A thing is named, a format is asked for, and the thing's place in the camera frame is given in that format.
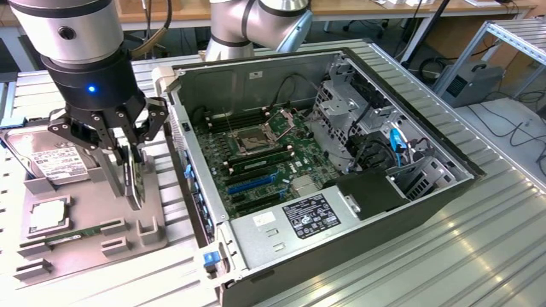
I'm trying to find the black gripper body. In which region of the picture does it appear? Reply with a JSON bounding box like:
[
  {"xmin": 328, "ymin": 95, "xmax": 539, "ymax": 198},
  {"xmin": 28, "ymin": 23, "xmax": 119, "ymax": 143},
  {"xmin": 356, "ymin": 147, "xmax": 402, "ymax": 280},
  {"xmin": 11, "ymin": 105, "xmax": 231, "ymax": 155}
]
[{"xmin": 40, "ymin": 49, "xmax": 148, "ymax": 129}]

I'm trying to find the blue disk carrier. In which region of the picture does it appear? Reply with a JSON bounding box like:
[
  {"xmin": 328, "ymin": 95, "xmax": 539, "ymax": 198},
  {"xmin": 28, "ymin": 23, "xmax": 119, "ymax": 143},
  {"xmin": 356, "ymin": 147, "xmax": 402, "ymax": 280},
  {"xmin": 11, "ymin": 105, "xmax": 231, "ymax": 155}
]
[{"xmin": 0, "ymin": 116, "xmax": 51, "ymax": 150}]

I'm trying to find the blue disk wire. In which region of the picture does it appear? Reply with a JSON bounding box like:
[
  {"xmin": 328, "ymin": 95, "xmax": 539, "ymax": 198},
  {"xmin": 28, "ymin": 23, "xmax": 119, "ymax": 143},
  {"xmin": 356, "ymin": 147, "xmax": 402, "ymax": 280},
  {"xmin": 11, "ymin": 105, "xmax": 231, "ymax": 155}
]
[{"xmin": 388, "ymin": 127, "xmax": 406, "ymax": 167}]

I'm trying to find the thin metal locking lever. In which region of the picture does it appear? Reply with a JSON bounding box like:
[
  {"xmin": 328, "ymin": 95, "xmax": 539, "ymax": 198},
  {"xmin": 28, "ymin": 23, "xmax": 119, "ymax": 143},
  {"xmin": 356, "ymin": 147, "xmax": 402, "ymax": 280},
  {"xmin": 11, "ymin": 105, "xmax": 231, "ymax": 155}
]
[{"xmin": 224, "ymin": 107, "xmax": 236, "ymax": 139}]

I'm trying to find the open black PC case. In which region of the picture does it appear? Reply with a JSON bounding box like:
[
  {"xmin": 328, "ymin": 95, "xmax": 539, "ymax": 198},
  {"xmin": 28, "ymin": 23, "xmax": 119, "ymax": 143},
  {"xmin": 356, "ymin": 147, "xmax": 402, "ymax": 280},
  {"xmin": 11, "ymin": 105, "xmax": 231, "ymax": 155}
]
[{"xmin": 152, "ymin": 47, "xmax": 487, "ymax": 307}]

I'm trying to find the green motherboard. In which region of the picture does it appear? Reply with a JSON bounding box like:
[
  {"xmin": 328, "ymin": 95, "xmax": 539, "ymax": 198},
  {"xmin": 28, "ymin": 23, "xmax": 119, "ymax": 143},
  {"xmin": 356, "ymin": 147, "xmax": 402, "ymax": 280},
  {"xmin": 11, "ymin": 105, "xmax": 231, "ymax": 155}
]
[{"xmin": 191, "ymin": 107, "xmax": 344, "ymax": 220}]

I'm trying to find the CPU socket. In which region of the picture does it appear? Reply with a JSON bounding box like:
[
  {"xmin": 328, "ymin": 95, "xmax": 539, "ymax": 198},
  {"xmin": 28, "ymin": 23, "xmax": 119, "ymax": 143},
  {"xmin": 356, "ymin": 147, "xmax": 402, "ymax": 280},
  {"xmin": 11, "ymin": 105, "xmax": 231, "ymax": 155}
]
[{"xmin": 232, "ymin": 129, "xmax": 274, "ymax": 154}]

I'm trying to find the aluminium profile frame table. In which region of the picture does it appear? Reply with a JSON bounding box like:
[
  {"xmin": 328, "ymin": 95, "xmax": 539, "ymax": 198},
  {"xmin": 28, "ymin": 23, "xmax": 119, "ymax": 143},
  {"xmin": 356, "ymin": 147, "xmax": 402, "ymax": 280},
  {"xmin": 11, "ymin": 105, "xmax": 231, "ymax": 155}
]
[{"xmin": 434, "ymin": 17, "xmax": 546, "ymax": 100}]

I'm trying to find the graphics card with metal bracket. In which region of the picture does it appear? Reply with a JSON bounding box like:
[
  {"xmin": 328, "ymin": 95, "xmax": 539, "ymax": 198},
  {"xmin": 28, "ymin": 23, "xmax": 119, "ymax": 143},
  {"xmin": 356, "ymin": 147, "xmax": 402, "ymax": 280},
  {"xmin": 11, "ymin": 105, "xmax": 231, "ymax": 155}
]
[{"xmin": 117, "ymin": 136, "xmax": 148, "ymax": 212}]

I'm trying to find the RAM stick with white label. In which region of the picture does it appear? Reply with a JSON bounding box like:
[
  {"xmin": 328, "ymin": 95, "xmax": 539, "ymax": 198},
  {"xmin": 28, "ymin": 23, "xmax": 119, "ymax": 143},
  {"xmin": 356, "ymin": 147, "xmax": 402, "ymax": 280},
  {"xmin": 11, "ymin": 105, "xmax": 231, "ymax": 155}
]
[{"xmin": 232, "ymin": 159, "xmax": 276, "ymax": 172}]

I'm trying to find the metal socket cover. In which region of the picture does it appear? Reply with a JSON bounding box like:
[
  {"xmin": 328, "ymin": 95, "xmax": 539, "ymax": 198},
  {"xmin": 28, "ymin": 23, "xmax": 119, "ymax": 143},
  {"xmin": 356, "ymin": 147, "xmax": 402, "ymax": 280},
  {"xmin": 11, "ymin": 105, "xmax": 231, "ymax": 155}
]
[{"xmin": 262, "ymin": 108, "xmax": 295, "ymax": 141}]

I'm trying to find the grey equipment box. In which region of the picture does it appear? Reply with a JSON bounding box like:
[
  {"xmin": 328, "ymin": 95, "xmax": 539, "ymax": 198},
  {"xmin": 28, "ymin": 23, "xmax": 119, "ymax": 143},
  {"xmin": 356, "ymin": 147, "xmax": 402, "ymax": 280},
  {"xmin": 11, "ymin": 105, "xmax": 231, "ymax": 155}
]
[{"xmin": 434, "ymin": 62, "xmax": 507, "ymax": 108}]

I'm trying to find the silver hard disk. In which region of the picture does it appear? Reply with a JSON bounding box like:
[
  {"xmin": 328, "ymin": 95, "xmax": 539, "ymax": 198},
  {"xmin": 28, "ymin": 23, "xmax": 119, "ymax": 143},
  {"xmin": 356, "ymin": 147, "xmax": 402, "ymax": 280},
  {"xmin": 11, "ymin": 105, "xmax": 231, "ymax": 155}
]
[{"xmin": 0, "ymin": 126, "xmax": 93, "ymax": 186}]

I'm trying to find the green RAM stick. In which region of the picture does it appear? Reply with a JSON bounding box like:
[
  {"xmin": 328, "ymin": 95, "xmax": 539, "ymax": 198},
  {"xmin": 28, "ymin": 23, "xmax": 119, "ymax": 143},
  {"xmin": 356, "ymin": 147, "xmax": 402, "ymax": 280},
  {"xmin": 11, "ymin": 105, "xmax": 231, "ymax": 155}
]
[{"xmin": 19, "ymin": 223, "xmax": 105, "ymax": 249}]

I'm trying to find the wooden desk white frame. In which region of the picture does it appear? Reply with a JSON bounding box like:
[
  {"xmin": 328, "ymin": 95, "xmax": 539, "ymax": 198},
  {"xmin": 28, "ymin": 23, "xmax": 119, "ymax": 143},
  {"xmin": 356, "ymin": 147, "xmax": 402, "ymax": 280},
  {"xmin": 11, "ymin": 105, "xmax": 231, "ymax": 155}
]
[
  {"xmin": 314, "ymin": 0, "xmax": 538, "ymax": 61},
  {"xmin": 0, "ymin": 0, "xmax": 316, "ymax": 73}
]

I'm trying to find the silver metal disk bay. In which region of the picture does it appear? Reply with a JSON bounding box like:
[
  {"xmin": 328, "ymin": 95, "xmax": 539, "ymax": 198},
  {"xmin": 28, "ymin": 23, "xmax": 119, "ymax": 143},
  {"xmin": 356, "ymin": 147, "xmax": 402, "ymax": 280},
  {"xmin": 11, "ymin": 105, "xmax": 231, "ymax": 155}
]
[{"xmin": 311, "ymin": 78, "xmax": 387, "ymax": 175}]

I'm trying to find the silver chipset heatsink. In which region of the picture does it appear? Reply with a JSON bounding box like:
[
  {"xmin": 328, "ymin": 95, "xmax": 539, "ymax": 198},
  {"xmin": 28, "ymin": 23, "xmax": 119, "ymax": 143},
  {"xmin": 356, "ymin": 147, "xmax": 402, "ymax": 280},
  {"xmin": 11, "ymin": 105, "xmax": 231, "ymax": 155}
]
[{"xmin": 290, "ymin": 177, "xmax": 319, "ymax": 196}]

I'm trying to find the silver power supply unit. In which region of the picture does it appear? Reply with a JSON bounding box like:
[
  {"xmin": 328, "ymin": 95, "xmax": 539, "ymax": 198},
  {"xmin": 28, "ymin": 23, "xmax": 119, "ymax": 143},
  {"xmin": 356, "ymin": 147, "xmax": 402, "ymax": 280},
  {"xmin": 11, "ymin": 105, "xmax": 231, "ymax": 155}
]
[{"xmin": 219, "ymin": 185, "xmax": 363, "ymax": 276}]

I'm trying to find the thick dark arm cable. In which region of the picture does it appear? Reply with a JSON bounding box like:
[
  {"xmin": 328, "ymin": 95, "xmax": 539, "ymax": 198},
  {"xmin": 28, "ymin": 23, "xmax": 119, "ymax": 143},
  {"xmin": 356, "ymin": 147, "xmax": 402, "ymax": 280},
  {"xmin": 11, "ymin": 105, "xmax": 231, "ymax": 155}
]
[{"xmin": 127, "ymin": 0, "xmax": 172, "ymax": 61}]

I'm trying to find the black looped wire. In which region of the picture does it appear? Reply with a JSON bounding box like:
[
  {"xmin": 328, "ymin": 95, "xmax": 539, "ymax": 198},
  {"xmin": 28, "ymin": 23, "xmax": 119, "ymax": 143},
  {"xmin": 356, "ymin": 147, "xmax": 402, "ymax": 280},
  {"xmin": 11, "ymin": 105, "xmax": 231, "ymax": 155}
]
[{"xmin": 274, "ymin": 74, "xmax": 299, "ymax": 108}]

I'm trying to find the silver CPU chip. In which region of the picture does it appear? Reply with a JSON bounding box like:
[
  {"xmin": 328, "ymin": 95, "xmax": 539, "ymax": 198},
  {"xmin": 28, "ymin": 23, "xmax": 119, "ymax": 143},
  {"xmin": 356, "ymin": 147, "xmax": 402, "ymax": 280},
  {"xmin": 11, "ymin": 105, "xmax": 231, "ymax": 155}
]
[{"xmin": 29, "ymin": 201, "xmax": 72, "ymax": 230}]

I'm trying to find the black slanted pole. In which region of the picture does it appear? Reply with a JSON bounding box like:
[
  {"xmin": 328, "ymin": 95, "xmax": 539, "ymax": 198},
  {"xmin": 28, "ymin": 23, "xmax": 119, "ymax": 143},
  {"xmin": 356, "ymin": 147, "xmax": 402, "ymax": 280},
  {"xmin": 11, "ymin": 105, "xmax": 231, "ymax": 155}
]
[{"xmin": 399, "ymin": 0, "xmax": 451, "ymax": 65}]

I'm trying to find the grey parts rack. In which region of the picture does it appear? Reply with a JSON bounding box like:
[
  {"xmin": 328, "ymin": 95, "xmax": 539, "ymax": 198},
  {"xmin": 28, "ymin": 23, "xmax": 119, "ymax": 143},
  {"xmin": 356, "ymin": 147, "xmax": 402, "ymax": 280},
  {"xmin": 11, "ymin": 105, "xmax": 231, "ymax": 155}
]
[{"xmin": 8, "ymin": 147, "xmax": 171, "ymax": 290}]

